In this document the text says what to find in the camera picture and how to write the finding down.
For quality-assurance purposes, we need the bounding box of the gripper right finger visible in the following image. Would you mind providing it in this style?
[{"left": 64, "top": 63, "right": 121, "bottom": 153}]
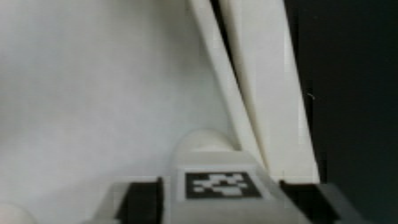
[{"left": 279, "top": 181, "right": 372, "bottom": 224}]

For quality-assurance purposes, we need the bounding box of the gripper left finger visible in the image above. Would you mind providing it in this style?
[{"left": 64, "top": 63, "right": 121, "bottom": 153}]
[{"left": 87, "top": 177, "right": 166, "bottom": 224}]

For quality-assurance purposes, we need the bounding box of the white table leg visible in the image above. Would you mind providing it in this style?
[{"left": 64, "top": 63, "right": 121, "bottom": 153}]
[{"left": 166, "top": 129, "right": 311, "bottom": 224}]

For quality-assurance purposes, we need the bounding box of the white square table top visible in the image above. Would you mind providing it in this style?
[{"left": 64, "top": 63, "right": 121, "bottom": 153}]
[{"left": 0, "top": 0, "right": 258, "bottom": 224}]

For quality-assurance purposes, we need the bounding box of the white U-shaped fence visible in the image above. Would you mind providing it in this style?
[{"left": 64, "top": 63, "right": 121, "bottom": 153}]
[{"left": 221, "top": 0, "right": 320, "bottom": 184}]

